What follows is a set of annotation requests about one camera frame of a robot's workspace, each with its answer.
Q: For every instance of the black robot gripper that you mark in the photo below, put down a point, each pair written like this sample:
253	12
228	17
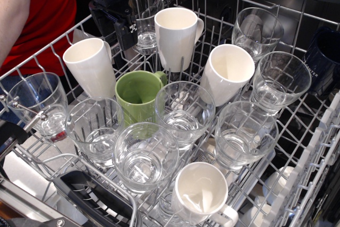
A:
107	13

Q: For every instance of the clear glass back centre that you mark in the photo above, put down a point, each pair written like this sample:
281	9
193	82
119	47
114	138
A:
144	12

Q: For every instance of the clear glass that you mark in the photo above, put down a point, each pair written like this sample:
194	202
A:
279	80
144	12
41	92
244	134
257	31
145	156
186	110
94	124

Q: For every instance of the tall white mug left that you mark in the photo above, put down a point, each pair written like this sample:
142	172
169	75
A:
90	63

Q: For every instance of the tall white mug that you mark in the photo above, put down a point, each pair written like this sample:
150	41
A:
90	63
177	32

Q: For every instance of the tall white mug back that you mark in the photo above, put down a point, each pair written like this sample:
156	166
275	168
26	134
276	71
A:
177	32

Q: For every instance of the green ceramic mug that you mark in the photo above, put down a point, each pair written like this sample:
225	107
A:
136	92

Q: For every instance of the person in red shirt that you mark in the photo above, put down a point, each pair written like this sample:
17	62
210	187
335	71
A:
29	25

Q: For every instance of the clear glass front left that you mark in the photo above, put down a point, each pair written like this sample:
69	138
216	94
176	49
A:
94	124

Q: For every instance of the clear glass far left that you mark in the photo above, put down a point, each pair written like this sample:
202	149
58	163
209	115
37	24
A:
41	92

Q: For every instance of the white mug right tilted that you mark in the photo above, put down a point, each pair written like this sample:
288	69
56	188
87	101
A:
228	69

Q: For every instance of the clear glass front centre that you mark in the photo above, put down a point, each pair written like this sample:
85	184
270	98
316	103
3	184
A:
145	156

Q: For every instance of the clear glass back right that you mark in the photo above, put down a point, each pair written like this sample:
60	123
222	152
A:
257	31

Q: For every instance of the clear glass centre right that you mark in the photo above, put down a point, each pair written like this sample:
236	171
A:
244	134

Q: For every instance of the white mug front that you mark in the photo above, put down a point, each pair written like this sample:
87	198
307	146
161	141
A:
200	193

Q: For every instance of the navy blue mug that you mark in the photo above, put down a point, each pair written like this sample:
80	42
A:
322	60

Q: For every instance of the grey wire dishwasher rack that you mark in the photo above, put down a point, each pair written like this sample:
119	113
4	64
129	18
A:
308	137

